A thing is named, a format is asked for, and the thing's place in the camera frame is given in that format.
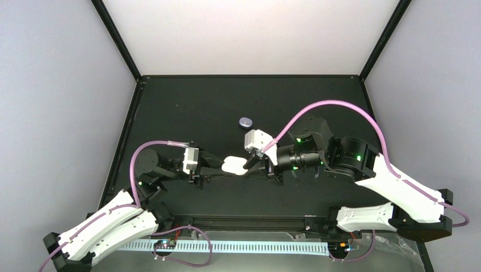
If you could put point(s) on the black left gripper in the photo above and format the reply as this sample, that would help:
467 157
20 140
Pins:
196 176

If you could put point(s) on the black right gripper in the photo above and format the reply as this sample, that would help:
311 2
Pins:
270 170

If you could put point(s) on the white oval capsule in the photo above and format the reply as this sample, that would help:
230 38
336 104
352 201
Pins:
234 165

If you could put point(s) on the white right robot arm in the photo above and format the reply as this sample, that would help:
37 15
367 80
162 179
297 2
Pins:
412 210

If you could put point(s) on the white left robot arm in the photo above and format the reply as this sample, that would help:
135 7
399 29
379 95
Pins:
135 212

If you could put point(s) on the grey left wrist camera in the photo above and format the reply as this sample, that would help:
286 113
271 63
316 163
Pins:
191 160

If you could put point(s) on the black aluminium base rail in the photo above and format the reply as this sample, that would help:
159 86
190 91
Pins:
317 227

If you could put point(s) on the light blue slotted cable duct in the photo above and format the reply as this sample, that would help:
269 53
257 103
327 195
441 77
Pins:
249 247

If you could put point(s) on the black frame post left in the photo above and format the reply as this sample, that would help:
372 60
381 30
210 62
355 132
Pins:
115 35

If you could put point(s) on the black frame post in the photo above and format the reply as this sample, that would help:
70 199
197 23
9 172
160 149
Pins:
115 35
386 34

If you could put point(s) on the black frame post right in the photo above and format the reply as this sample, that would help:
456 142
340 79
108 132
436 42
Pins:
386 34

